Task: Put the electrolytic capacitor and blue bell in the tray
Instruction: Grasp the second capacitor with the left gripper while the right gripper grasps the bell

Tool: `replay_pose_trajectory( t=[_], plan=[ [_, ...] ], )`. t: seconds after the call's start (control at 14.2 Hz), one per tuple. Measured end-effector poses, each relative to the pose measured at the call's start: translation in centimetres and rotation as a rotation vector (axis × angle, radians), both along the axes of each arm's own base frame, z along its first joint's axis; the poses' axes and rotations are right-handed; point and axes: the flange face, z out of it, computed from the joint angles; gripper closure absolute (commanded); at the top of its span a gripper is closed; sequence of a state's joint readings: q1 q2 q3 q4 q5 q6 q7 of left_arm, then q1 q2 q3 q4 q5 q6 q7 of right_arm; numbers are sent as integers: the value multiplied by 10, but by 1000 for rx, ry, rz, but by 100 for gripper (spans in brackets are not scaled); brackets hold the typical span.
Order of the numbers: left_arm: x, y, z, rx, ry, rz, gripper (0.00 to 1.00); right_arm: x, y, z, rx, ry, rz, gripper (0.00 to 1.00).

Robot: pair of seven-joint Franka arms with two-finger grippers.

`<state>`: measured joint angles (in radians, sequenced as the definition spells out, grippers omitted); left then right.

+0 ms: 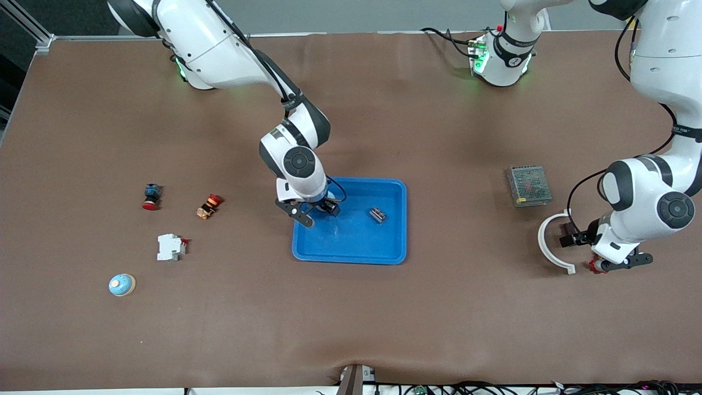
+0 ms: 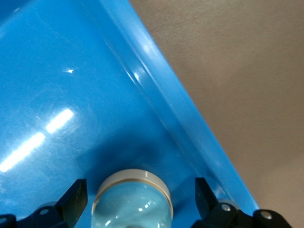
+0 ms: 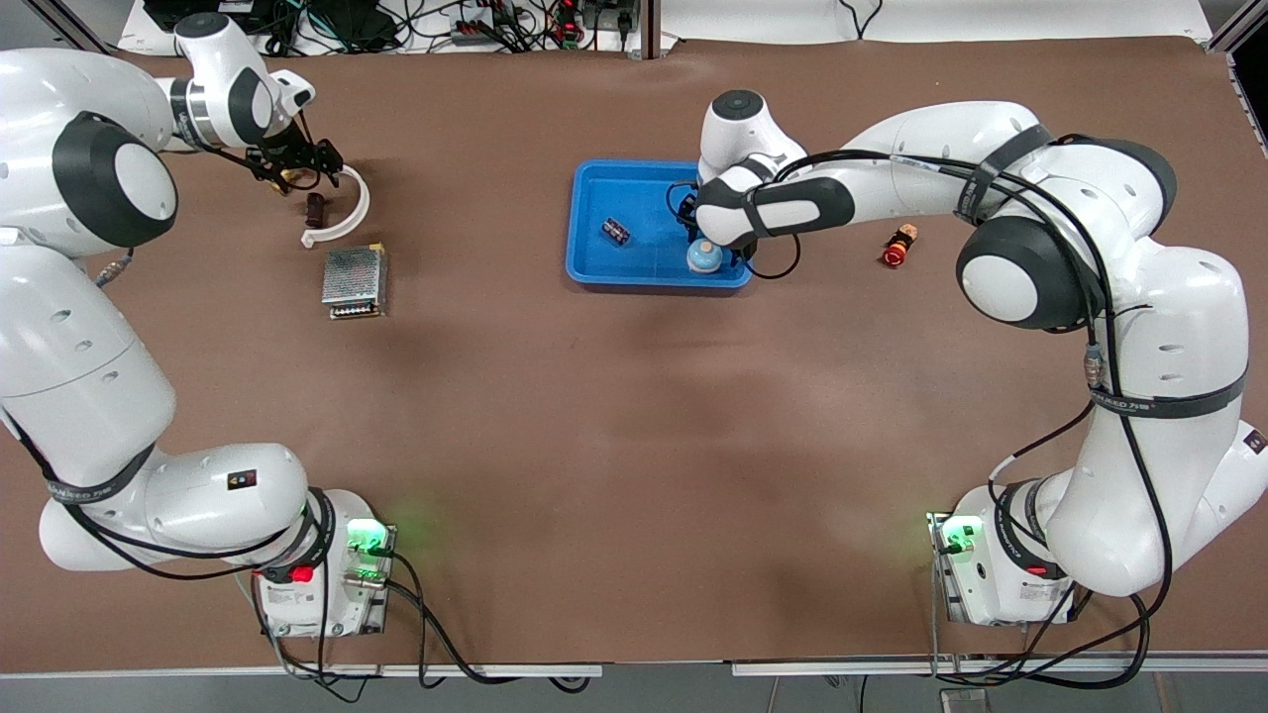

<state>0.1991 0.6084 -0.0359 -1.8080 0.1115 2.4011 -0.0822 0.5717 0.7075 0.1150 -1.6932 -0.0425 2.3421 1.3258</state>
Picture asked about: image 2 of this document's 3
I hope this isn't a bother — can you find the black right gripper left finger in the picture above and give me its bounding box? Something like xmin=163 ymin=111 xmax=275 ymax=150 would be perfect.
xmin=0 ymin=178 xmax=88 ymax=228

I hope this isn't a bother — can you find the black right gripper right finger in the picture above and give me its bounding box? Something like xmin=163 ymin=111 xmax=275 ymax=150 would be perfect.
xmin=191 ymin=177 xmax=293 ymax=228

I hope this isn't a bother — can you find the light blue round knob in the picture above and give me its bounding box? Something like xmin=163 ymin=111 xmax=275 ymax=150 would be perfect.
xmin=91 ymin=168 xmax=174 ymax=228

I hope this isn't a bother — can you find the blue plastic tray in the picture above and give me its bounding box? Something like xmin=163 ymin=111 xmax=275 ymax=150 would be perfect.
xmin=0 ymin=0 xmax=259 ymax=228

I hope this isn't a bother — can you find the brown table mat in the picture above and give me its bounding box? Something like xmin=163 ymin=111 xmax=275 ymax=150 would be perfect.
xmin=128 ymin=0 xmax=304 ymax=228

